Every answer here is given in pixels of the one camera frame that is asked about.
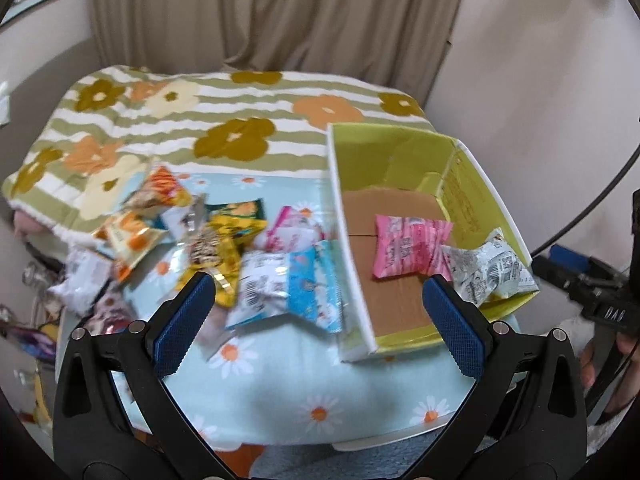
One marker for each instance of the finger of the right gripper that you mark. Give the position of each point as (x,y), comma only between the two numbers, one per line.
(577,292)
(570,257)

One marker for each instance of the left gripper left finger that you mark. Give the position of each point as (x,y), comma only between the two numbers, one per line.
(114,417)

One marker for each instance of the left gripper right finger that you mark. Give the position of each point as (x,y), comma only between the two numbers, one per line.
(524,417)

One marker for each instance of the white grey corn snack bag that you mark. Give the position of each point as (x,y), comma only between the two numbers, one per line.
(492,269)

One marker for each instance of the pink red snack bag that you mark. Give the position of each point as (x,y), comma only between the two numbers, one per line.
(410,245)

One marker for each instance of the yellow nut snack bag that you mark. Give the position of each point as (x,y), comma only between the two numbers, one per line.
(216,250)

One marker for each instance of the person's right hand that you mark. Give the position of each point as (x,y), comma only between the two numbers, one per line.
(627,384)

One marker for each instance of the white fuzzy right sleeve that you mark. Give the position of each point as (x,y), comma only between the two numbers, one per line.
(619,432)

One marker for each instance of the small white snack packet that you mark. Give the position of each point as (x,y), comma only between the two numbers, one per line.
(85,275)

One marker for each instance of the light blue daisy tablecloth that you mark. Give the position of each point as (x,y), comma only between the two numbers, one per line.
(281,381)

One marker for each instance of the orange white snack bag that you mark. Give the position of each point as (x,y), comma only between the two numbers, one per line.
(131,238)

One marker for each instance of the white black snack packet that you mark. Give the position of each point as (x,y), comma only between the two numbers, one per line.
(183,221)

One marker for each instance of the green cardboard box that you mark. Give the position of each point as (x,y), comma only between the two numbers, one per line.
(403,203)

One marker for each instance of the blue white snack bag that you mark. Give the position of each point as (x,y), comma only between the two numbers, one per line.
(302,284)

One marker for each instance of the orange chips snack bag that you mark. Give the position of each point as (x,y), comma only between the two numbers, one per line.
(160,188)

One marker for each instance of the dark green snack packet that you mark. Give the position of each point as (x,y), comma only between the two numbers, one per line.
(251,209)

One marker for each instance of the pink white snack packet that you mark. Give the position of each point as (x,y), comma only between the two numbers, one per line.
(293,231)

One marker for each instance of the striped floral quilt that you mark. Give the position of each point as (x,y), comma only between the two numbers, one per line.
(110,124)

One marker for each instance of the beige curtain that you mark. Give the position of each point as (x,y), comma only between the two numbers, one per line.
(399,44)

